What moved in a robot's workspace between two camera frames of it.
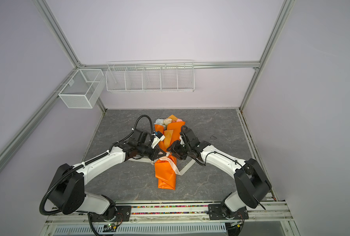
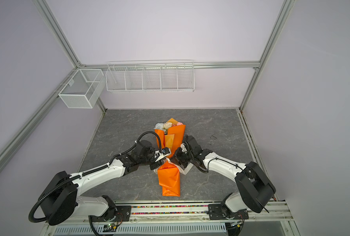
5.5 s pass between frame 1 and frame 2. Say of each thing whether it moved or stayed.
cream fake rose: moved
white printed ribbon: moved
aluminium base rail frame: stayed
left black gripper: moved
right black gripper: moved
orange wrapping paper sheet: moved
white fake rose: moved
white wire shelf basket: stayed
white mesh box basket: stayed
